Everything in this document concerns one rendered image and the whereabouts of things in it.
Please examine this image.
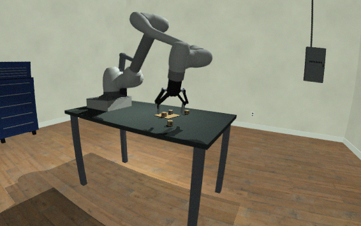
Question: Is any tan square mat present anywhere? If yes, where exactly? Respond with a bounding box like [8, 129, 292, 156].
[155, 113, 181, 119]

